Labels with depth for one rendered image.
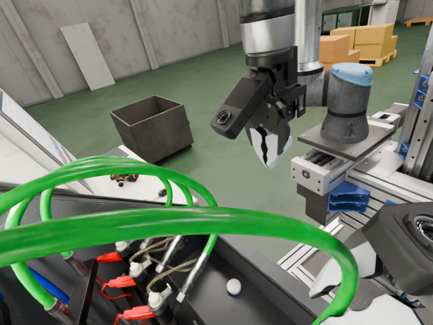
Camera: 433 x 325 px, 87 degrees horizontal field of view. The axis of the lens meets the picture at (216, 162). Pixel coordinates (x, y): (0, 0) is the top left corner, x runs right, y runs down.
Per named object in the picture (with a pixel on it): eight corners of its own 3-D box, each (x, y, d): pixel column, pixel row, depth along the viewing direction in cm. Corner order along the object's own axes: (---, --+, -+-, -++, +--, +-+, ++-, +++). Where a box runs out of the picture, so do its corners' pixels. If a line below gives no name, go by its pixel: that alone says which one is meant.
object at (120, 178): (146, 178, 92) (141, 167, 89) (122, 192, 86) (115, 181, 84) (125, 160, 107) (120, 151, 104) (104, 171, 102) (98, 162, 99)
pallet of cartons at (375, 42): (345, 55, 571) (348, 24, 533) (399, 57, 482) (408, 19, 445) (323, 64, 538) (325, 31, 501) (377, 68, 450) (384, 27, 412)
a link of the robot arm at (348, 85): (369, 114, 69) (378, 67, 62) (321, 114, 75) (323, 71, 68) (366, 99, 78) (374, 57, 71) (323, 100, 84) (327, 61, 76)
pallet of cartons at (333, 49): (304, 71, 521) (305, 31, 478) (363, 78, 417) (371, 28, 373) (272, 84, 488) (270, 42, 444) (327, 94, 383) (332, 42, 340)
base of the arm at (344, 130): (336, 120, 90) (339, 95, 85) (377, 130, 79) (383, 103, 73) (311, 135, 84) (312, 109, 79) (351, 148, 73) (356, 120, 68)
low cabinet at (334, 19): (380, 24, 854) (384, 0, 815) (354, 33, 790) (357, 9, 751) (334, 27, 993) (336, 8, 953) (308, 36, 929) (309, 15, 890)
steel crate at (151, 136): (166, 131, 377) (154, 94, 343) (199, 147, 312) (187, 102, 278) (124, 152, 342) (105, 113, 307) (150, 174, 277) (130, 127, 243)
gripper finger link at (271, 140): (297, 162, 45) (298, 119, 40) (279, 177, 43) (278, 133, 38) (284, 157, 48) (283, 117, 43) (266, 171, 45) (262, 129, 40)
